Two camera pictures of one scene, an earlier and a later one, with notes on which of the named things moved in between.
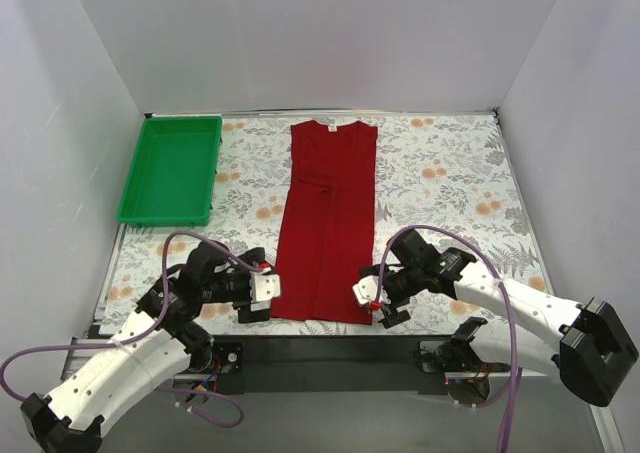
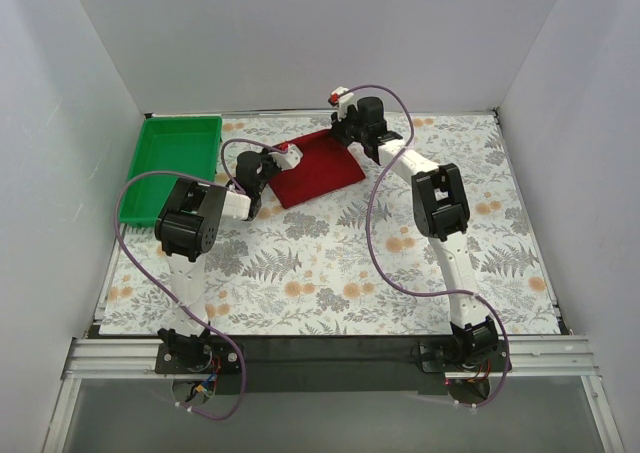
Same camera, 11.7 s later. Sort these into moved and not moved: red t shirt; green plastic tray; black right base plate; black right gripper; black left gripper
Moved: black right gripper; red t shirt; black left gripper
Not moved: green plastic tray; black right base plate
